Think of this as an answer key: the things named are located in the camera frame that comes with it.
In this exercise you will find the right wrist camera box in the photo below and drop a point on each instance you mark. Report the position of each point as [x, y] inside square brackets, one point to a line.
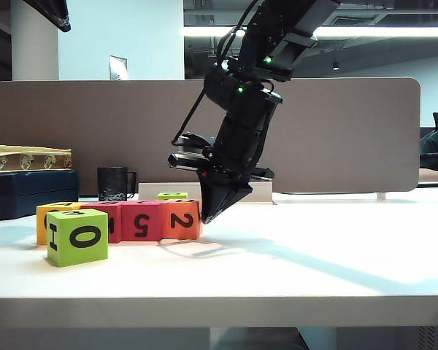
[195, 142]

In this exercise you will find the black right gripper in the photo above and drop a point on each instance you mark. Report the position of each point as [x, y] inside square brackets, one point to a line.
[230, 171]

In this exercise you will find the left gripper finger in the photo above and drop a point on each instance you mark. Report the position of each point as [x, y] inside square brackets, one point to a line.
[53, 11]

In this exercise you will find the pink block with letter T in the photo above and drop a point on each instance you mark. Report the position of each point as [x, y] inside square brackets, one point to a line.
[117, 211]

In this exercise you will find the black ceiling spotlight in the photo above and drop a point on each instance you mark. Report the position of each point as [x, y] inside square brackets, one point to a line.
[336, 66]

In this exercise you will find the yellow patterned box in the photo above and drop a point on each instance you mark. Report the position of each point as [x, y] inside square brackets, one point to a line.
[29, 160]

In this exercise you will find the orange block with number 2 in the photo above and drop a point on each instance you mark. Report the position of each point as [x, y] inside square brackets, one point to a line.
[168, 233]

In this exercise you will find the pink block with number 5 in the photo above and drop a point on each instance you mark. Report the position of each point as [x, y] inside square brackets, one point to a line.
[127, 233]

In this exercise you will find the paper wall sign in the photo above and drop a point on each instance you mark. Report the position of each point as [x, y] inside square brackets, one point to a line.
[117, 68]

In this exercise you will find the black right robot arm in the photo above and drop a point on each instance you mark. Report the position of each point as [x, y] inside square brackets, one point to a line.
[248, 120]

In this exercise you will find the black mug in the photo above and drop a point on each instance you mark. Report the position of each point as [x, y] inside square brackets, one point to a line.
[111, 186]

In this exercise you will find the brown desk divider panel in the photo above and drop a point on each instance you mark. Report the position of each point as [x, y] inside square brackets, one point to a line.
[332, 146]

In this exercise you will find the green block with letter O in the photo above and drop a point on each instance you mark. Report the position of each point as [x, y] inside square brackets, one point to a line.
[95, 255]

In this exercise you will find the white divider foot bracket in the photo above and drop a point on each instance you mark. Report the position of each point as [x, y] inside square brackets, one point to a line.
[381, 197]

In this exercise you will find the yellow block with letter Q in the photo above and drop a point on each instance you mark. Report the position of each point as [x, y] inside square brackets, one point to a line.
[42, 226]

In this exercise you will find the long ceiling light strip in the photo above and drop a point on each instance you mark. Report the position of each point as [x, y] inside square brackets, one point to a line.
[204, 31]

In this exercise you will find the dark blue case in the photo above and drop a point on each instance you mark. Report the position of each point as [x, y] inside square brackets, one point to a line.
[29, 193]

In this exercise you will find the green block with letter U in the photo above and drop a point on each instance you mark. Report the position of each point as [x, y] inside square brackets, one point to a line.
[164, 197]

